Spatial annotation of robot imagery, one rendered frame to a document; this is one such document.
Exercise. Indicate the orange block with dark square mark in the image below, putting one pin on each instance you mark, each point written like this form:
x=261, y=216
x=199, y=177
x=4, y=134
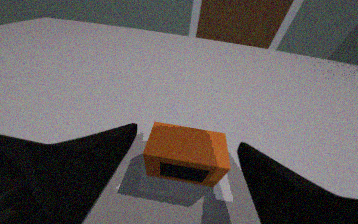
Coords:
x=186, y=154

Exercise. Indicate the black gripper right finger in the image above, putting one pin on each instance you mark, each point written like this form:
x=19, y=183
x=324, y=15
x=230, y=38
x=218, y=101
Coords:
x=281, y=196

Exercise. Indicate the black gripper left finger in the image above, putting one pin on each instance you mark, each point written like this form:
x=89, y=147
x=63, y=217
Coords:
x=66, y=178

